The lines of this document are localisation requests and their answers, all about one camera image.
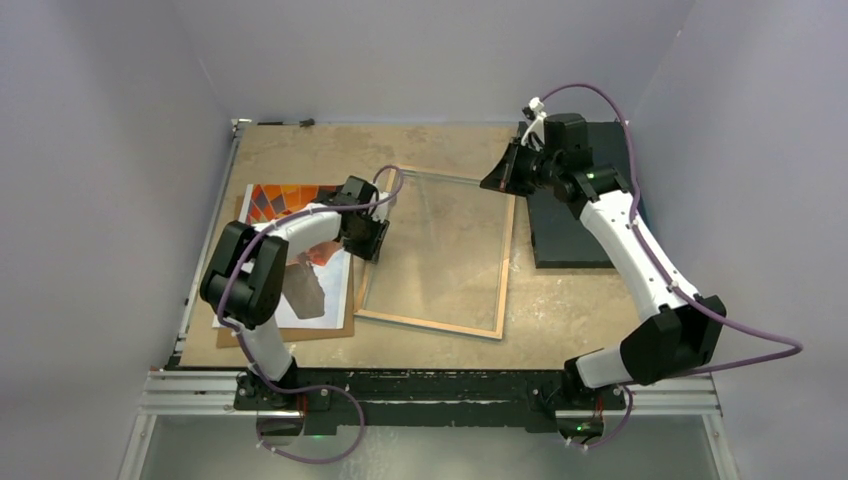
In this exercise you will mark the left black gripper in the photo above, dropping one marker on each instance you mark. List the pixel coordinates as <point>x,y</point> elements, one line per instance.
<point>368,251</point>

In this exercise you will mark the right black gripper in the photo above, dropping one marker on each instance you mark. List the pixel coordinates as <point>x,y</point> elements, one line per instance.
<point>508,170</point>

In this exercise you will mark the hot air balloon photo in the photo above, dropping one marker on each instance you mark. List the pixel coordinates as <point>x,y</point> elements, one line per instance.
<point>246,272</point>

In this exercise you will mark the blue wooden picture frame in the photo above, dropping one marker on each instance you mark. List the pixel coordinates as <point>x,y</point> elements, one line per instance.
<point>430,324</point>

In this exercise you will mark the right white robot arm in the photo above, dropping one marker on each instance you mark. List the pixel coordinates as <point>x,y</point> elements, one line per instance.
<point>677,332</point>

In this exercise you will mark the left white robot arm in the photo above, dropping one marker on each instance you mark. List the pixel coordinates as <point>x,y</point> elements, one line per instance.
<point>263,346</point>

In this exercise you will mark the dark blue foam pad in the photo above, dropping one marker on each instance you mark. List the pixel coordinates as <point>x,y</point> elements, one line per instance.
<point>558,239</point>

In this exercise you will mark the brown cardboard backing board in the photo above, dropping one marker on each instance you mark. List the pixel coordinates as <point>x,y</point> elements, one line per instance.
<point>291,334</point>

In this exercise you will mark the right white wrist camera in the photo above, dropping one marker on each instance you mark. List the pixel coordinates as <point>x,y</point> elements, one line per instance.
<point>534,134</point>

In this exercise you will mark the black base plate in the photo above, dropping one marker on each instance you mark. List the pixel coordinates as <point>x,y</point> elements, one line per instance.
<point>537,401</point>

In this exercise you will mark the aluminium rail frame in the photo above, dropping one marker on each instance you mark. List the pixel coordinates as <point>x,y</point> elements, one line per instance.
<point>188,428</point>

